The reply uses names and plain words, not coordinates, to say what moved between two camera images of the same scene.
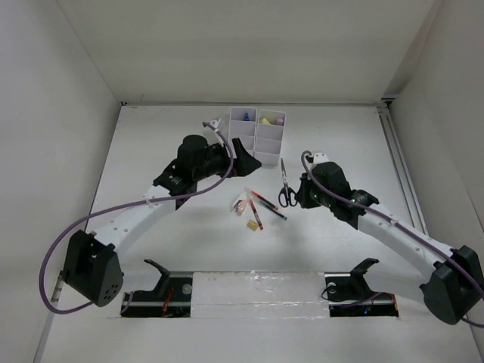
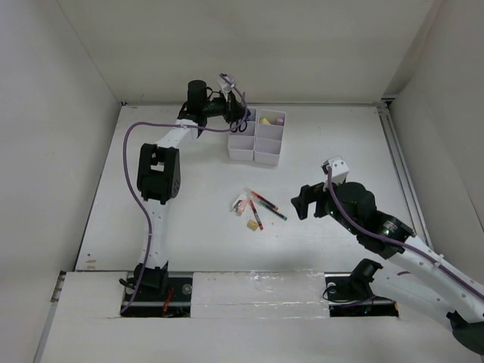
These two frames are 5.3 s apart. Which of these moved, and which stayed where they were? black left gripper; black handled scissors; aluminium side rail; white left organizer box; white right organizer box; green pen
Moved: black left gripper; black handled scissors
Stayed: white right organizer box; white left organizer box; green pen; aluminium side rail
